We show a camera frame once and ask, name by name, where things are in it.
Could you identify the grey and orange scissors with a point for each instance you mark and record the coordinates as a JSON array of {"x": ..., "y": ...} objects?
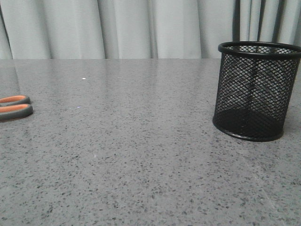
[{"x": 15, "y": 107}]

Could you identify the black mesh pen bucket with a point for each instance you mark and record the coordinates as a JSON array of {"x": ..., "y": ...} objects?
[{"x": 256, "y": 80}]

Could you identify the light grey curtain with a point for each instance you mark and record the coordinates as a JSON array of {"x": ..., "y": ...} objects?
[{"x": 62, "y": 29}]

